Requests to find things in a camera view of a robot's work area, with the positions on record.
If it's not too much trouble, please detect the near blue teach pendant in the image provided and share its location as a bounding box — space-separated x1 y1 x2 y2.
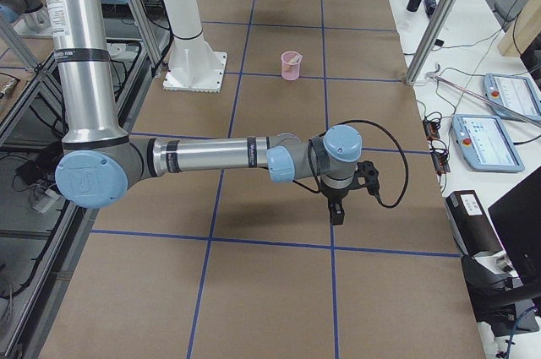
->
451 114 525 173

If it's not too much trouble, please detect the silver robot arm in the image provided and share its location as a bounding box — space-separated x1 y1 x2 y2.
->
46 0 380 225

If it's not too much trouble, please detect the metal rod on table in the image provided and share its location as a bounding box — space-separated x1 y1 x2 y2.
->
426 64 540 128

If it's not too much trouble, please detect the orange highlighter pen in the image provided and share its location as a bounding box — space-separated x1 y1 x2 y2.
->
284 54 301 71

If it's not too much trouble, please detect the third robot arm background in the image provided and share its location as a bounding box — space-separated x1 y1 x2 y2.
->
1 0 50 32

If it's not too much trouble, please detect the small circuit board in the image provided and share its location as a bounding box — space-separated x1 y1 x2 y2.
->
423 119 440 141

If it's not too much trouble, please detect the black monitor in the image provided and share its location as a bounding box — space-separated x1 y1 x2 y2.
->
489 168 540 281

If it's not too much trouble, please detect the dark blue object on table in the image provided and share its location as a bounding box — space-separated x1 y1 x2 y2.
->
424 0 437 19

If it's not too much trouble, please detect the lilac mesh pen holder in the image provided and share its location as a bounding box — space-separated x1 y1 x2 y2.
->
281 51 303 81

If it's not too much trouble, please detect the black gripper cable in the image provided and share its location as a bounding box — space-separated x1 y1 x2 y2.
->
337 119 410 209

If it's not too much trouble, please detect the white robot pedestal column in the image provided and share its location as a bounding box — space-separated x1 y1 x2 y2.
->
163 0 227 93

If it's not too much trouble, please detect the brown black box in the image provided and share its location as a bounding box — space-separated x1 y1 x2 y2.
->
445 190 503 258

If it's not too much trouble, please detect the blue teach pendant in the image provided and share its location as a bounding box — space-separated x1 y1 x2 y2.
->
451 114 525 173
483 73 540 121

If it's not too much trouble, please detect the black power adapter on floor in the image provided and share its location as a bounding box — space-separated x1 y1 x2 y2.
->
15 160 43 185

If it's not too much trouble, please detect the aluminium frame post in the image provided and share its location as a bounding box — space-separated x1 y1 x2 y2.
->
404 0 456 86

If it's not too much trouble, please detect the far blue teach pendant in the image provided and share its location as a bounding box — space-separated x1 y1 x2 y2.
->
483 73 540 121

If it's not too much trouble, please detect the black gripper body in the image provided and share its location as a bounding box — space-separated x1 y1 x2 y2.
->
320 160 380 207

